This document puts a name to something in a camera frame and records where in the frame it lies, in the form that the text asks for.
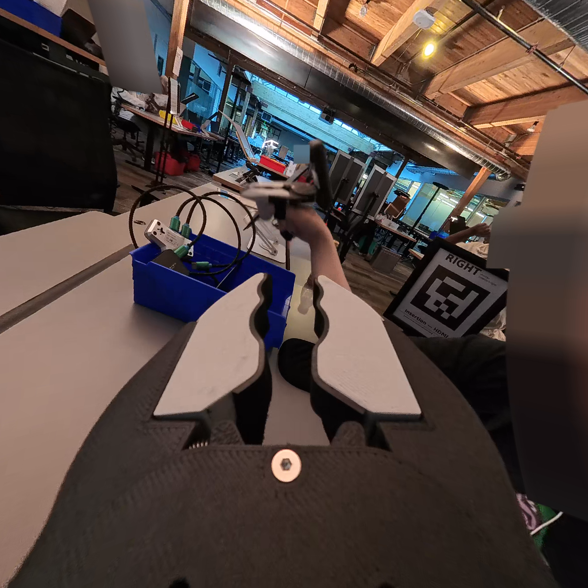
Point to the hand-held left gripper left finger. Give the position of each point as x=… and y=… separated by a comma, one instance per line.
x=216, y=358

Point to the person's right hand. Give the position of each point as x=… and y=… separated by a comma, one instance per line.
x=310, y=232

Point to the red storage crate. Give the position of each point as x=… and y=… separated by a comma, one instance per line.
x=193, y=163
x=170, y=164

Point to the hanging ceiling light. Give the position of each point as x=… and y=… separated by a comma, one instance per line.
x=429, y=49

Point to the red parts tray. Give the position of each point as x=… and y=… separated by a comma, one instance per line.
x=273, y=161

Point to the black floor lamp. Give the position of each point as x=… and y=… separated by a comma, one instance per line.
x=445, y=184

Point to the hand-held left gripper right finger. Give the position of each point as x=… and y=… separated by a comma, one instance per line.
x=363, y=363

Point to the black square adapter hub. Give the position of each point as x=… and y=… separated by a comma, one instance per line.
x=170, y=265

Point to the person's printed black shirt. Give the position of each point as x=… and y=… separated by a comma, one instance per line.
x=459, y=367

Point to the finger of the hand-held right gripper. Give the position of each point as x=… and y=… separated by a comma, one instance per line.
x=275, y=185
x=266, y=195

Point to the white tablet stand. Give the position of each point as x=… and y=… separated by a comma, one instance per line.
x=271, y=248

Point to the black office chair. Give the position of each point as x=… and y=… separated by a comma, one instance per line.
x=55, y=138

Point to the silver adapter hub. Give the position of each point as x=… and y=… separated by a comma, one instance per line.
x=160, y=234

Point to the black framed tag sign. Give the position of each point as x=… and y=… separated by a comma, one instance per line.
x=445, y=294

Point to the blue storage bin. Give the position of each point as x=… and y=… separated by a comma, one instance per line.
x=174, y=294

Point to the white ceiling sensor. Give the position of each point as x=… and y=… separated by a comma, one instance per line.
x=423, y=18

